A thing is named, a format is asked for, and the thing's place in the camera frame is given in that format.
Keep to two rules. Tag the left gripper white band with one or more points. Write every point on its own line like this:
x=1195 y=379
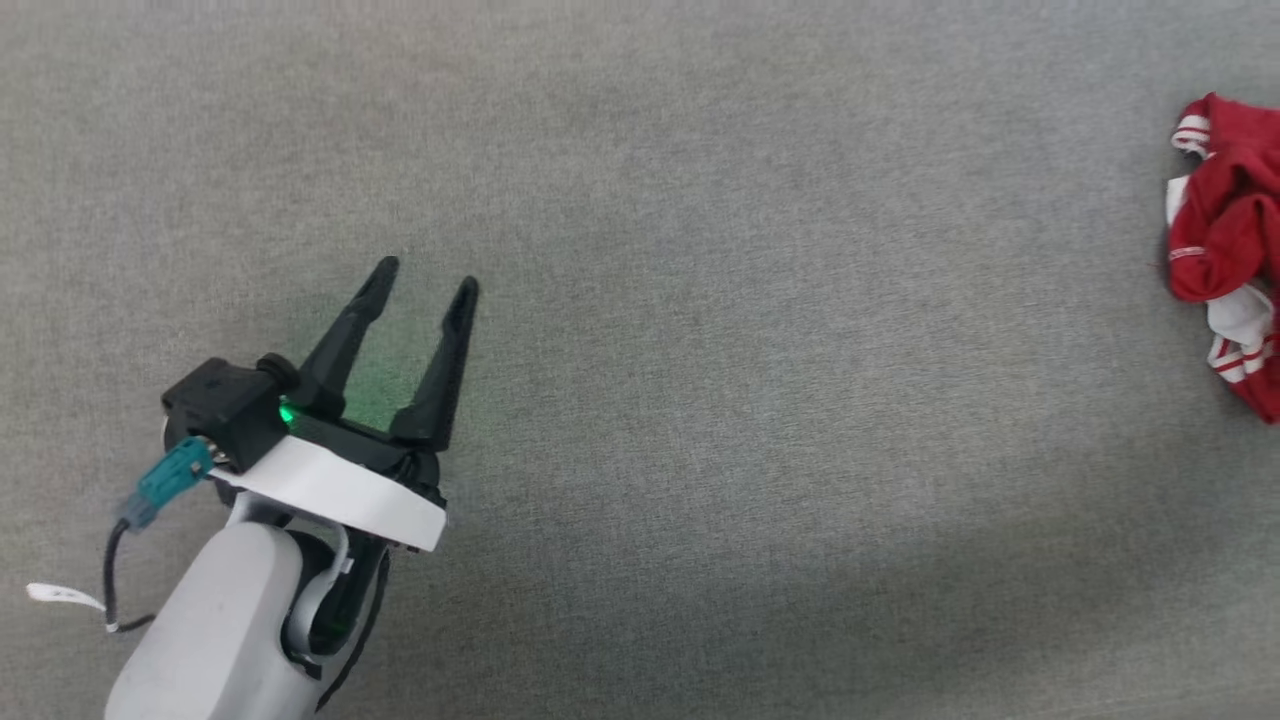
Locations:
x=340 y=485

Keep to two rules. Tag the red basketball jersey white trim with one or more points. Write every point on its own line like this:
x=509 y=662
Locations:
x=1230 y=230

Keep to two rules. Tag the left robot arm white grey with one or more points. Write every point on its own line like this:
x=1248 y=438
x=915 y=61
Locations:
x=210 y=630

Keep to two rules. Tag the grey fabric sofa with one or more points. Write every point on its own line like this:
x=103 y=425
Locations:
x=700 y=400

